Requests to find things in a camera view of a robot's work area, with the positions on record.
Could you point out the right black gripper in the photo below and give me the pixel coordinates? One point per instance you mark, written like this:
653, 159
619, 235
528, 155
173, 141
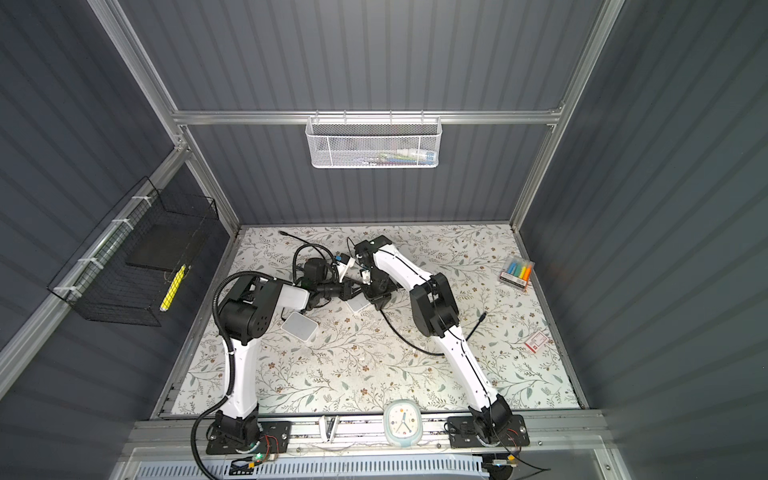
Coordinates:
376, 299

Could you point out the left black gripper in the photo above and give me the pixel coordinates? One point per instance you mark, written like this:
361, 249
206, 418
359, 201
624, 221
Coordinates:
348, 289

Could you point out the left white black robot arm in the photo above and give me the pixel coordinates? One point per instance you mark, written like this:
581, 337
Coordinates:
243, 308

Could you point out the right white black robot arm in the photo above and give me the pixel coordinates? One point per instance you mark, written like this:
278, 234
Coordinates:
436, 315

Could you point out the floral patterned table mat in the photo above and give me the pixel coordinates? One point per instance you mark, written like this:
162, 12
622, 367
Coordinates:
360, 363

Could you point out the mint green alarm clock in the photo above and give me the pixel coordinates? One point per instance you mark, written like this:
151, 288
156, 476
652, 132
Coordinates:
402, 422

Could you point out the pack of coloured markers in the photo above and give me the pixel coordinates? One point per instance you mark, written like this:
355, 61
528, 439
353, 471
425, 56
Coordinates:
517, 272

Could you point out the small red white card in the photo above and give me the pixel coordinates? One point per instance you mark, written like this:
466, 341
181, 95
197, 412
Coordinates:
536, 341

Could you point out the yellow black striped marker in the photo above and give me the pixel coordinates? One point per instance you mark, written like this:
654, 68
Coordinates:
173, 288

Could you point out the white wire mesh basket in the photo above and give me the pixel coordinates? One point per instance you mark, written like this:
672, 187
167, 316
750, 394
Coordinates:
390, 142

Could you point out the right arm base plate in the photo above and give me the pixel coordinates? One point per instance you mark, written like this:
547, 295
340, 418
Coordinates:
463, 433

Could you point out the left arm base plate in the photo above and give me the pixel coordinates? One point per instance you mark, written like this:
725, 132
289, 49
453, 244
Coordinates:
228, 436

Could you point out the white ventilated cable duct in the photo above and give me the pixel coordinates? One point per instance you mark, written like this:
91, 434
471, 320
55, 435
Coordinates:
439, 466

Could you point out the black wire wall basket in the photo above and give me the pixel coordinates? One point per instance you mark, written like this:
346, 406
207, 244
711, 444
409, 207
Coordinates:
123, 276

